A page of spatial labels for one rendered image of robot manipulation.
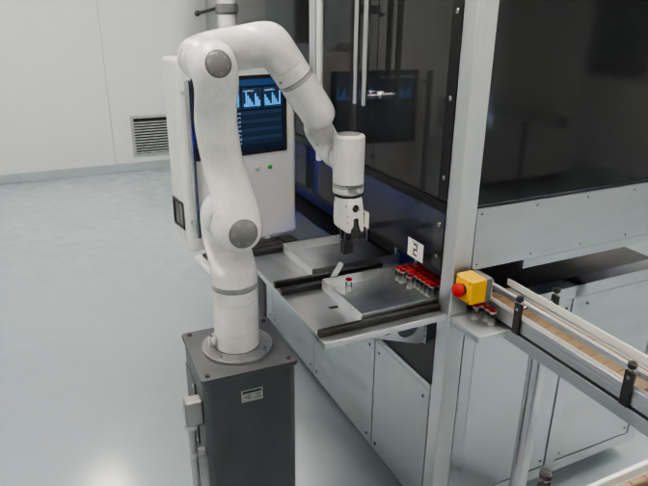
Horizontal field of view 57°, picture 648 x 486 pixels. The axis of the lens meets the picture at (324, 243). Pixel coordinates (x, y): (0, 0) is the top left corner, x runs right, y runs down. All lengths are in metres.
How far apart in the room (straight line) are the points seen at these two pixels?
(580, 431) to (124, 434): 1.86
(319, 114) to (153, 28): 5.52
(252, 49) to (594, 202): 1.17
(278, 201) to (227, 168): 1.16
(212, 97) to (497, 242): 0.93
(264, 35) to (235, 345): 0.78
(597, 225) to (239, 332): 1.19
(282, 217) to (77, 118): 4.56
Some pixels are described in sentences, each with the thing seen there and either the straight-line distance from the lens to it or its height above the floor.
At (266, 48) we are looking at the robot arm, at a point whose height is 1.64.
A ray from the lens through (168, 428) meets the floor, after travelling 2.84.
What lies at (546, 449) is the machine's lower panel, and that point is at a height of 0.21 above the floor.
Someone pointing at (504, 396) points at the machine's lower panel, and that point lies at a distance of 2.16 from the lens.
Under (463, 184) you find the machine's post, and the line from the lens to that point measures 1.68.
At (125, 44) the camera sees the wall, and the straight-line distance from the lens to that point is 6.90.
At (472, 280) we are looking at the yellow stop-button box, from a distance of 1.70.
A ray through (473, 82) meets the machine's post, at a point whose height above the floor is 1.55.
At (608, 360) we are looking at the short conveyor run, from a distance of 1.65.
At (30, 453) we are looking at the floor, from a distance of 2.89.
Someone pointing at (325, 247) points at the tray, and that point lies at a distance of 2.27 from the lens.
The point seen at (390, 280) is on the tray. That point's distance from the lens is 2.01.
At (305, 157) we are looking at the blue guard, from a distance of 2.59.
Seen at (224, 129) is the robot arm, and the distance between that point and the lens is 1.42.
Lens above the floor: 1.73
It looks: 21 degrees down
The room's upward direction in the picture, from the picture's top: 1 degrees clockwise
